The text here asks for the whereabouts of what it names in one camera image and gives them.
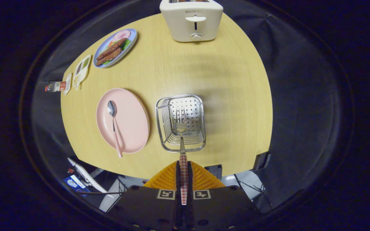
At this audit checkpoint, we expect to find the fork with checked handle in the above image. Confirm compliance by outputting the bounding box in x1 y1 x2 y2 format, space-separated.
173 107 189 206

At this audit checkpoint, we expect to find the red-capped sauce bottle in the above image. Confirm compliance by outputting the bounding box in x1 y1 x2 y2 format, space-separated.
45 81 67 93

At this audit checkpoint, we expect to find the black table clamp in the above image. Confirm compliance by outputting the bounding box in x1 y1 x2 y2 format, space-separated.
253 151 271 171
204 164 223 181

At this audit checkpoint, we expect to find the pink plate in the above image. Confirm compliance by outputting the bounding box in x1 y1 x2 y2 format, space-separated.
96 88 150 154

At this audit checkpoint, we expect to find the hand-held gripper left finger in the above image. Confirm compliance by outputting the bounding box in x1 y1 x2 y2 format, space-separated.
106 160 184 231

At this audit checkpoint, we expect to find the white divided condiment tray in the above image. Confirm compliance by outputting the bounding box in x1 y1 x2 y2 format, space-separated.
72 55 92 90

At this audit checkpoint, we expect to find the spoon with checked handle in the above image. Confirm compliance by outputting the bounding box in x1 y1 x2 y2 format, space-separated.
107 100 123 158

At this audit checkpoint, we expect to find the small white square dish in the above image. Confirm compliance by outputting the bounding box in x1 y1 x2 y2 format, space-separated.
64 73 73 95

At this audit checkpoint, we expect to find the blue plate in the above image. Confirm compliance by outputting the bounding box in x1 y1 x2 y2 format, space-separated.
93 28 138 68

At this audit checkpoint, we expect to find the pink ham slice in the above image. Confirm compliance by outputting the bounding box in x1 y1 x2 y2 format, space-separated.
112 30 131 42

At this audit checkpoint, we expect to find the white toaster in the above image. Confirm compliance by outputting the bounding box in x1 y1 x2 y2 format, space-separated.
159 0 224 42

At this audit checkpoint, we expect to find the blue printed card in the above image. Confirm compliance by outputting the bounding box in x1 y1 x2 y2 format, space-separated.
63 175 91 197

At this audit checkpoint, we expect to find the metal wire basket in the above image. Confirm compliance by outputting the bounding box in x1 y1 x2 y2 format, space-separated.
155 94 207 153

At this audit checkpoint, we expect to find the brown meat strip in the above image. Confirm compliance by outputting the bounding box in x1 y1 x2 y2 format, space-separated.
96 38 128 61
96 47 123 67

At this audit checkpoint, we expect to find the black backdrop cloth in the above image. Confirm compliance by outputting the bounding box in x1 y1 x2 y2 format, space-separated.
32 0 341 214

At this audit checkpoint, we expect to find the white flat device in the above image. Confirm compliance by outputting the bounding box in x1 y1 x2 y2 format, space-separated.
68 157 115 198

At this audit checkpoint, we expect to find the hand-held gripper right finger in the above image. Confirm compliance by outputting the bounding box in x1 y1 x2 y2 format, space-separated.
187 160 262 231

